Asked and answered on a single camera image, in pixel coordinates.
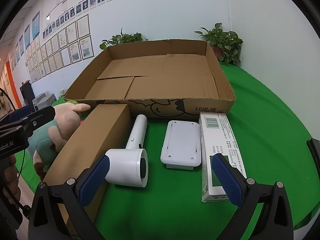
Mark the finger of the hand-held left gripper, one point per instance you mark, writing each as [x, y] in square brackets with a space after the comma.
[18, 113]
[40, 120]

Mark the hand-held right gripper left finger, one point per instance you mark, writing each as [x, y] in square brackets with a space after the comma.
[93, 180]

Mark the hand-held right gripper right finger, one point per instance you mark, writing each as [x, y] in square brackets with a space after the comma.
[227, 180]

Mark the plush toy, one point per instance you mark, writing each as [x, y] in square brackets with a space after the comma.
[65, 122]

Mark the long brown cardboard box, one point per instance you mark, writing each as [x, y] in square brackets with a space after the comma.
[95, 135]

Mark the white printed medicine carton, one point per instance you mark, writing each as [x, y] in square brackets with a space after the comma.
[220, 135]

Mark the white plastic device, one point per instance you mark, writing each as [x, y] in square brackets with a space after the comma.
[180, 142]

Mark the white hair dryer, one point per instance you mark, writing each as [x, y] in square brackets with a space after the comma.
[136, 135]

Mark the large cardboard tray box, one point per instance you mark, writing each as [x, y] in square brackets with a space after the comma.
[162, 80]

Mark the person's left hand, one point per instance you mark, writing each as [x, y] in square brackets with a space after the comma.
[11, 180]

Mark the black cabinet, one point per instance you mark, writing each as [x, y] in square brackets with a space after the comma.
[26, 92]

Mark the green tablecloth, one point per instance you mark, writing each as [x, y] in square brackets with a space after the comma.
[262, 130]

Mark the black plastic object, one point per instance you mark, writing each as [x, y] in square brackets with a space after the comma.
[313, 152]

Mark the leafy potted plant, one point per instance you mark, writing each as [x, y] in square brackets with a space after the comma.
[125, 38]

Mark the leafy plant in brown pot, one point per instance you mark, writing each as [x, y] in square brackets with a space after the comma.
[225, 40]

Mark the wall of framed certificates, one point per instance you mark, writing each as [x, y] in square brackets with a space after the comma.
[62, 45]

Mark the blue wall poster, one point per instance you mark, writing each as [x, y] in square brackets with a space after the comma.
[27, 35]
[35, 24]

